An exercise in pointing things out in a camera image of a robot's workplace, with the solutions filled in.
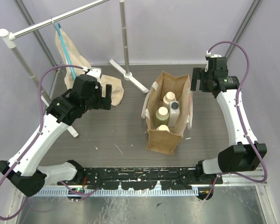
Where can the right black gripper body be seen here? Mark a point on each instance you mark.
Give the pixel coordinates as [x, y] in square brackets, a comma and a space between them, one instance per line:
[199, 73]

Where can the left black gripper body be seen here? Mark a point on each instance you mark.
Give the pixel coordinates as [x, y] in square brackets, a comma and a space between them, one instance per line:
[107, 96]

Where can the cream bottle beige cap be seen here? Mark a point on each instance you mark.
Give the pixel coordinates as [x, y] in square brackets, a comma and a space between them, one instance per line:
[168, 97]

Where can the white square bottle black cap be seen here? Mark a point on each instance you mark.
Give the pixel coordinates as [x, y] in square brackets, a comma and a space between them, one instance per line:
[174, 112]

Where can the yellow-green bottle cream cap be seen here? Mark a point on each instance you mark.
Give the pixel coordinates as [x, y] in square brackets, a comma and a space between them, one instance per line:
[161, 117]

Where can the beige bottle pink cap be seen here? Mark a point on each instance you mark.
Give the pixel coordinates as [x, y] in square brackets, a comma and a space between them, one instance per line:
[163, 128]

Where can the brown canvas bag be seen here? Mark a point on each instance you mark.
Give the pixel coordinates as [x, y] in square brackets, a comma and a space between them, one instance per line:
[165, 142]

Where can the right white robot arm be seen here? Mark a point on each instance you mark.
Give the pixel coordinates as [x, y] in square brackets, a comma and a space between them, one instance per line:
[240, 156]

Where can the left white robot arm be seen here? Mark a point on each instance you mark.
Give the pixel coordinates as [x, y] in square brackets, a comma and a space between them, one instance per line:
[23, 170]

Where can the blue clothes hanger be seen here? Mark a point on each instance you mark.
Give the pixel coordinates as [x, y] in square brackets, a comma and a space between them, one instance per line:
[67, 56]

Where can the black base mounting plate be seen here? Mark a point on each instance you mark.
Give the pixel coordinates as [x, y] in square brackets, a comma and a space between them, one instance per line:
[141, 178]

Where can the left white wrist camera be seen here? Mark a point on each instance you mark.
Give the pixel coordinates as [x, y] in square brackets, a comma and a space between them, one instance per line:
[94, 72]

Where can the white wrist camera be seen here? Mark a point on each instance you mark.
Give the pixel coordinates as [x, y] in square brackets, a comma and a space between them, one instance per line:
[208, 56]
[94, 72]

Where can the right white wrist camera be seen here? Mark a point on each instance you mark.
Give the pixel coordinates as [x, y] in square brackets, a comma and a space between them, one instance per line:
[208, 56]

